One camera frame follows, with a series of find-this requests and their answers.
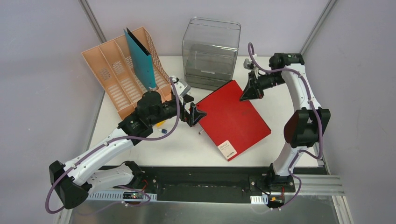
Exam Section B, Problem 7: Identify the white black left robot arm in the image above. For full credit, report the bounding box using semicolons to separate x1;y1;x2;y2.
45;91;207;214

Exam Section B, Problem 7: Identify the peach plastic file organizer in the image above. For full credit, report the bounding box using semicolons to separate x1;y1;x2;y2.
82;27;172;119

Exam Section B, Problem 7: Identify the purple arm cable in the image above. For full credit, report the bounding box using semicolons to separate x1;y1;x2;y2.
44;77;183;216
247;42;324;214

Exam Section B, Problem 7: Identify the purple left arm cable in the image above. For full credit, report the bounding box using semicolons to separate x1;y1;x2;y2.
44;77;183;216

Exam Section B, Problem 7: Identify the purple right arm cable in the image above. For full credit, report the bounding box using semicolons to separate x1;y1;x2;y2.
247;42;324;214

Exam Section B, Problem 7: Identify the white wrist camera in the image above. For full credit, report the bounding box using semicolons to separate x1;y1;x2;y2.
243;58;255;70
170;76;191;98

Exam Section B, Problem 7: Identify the teal folder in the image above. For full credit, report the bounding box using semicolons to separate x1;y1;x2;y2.
124;28;156;91

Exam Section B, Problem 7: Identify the smoked clear drawer box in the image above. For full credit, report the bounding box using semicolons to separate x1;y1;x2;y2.
182;17;241;90

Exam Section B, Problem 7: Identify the aluminium frame rail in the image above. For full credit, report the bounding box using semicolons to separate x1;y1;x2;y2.
297;175;345;196

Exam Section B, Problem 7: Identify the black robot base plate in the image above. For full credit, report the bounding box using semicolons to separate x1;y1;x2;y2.
113;166;295;205

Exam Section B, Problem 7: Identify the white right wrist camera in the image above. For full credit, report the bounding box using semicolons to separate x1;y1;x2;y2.
243;58;255;70

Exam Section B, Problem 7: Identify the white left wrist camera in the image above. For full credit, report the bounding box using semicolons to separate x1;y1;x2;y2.
170;76;191;98

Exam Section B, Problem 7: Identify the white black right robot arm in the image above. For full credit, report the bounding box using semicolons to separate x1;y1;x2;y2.
240;51;331;191

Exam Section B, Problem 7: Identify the red folder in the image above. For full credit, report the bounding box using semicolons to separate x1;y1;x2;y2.
196;80;271;161

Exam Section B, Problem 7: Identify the blue white small bottle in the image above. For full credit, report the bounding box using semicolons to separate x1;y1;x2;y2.
158;128;168;134

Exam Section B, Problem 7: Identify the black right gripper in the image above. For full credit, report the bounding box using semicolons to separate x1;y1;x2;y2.
240;70;286;101

